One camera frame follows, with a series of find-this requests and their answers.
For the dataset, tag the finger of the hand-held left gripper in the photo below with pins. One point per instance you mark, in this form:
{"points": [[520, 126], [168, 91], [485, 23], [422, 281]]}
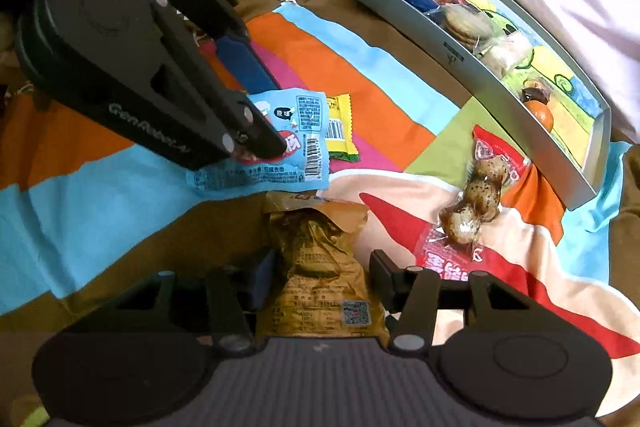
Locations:
{"points": [[265, 139], [247, 62]]}

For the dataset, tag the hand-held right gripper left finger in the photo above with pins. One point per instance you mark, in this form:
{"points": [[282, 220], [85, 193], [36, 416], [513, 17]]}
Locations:
{"points": [[261, 279]]}

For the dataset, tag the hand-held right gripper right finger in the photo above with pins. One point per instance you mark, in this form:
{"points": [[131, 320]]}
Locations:
{"points": [[382, 277]]}

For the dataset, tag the light blue snack packet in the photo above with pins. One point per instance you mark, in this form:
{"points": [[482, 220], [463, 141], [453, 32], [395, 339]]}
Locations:
{"points": [[305, 132]]}

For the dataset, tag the tan snack packet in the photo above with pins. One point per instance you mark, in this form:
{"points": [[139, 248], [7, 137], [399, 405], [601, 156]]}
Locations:
{"points": [[320, 272]]}

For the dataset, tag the clear packet of round biscuits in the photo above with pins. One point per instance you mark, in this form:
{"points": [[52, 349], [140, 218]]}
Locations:
{"points": [[465, 24]]}

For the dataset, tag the orange round sweet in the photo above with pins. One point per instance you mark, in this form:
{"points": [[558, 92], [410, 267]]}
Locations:
{"points": [[540, 116]]}

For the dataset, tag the grey box with cartoon drawing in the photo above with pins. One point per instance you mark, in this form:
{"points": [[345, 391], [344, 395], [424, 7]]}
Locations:
{"points": [[480, 72]]}

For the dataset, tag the dark brown sweet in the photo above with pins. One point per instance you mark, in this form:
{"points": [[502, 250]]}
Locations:
{"points": [[535, 92]]}

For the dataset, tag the clear packet of pale pastry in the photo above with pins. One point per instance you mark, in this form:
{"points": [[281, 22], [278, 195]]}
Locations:
{"points": [[505, 52]]}

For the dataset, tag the yellow snack packet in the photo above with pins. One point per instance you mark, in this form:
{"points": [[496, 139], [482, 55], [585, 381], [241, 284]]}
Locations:
{"points": [[340, 127]]}

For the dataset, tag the red packet of speckled eggs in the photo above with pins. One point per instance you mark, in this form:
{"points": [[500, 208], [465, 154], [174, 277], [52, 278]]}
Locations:
{"points": [[475, 202]]}

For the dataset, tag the colourful striped blanket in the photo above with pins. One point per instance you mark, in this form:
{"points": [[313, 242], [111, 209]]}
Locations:
{"points": [[410, 97]]}

